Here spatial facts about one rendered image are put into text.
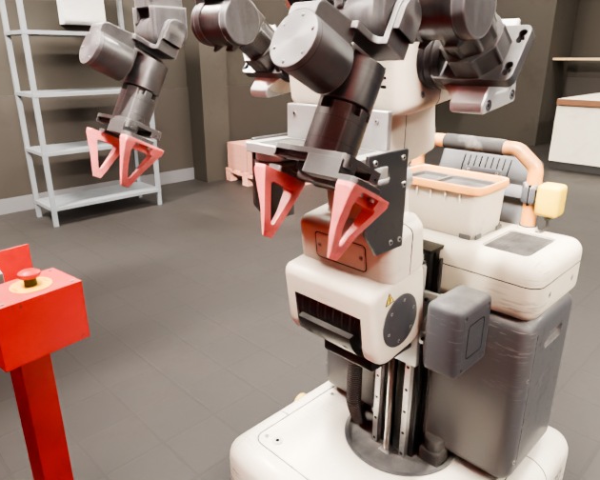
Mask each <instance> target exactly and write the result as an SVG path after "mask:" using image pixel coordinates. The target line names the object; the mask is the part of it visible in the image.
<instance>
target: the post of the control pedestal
mask: <svg viewBox="0 0 600 480"><path fill-rule="evenodd" d="M10 376H11V381H12V384H13V389H14V394H15V398H16V403H17V407H18V411H19V415H20V420H21V424H22V429H23V433H24V437H25V442H26V446H27V451H28V455H29V460H30V467H31V472H32V476H33V480H73V474H72V469H71V464H70V455H69V450H68V444H67V439H66V434H65V429H64V424H63V418H62V413H61V409H60V403H59V398H58V392H57V388H56V383H55V377H54V372H53V367H52V362H51V357H50V354H48V355H45V356H43V357H41V358H39V359H36V360H34V361H32V362H29V363H28V364H26V365H24V366H21V367H19V368H17V369H15V370H11V371H10Z"/></svg>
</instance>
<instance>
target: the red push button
mask: <svg viewBox="0 0 600 480"><path fill-rule="evenodd" d="M40 274H41V271H40V270H39V269H36V268H28V269H24V270H20V271H19V272H18V273H17V278H18V279H19V280H23V281H24V286H25V287H27V288H29V287H34V286H36V285H37V279H36V278H37V277H39V276H40Z"/></svg>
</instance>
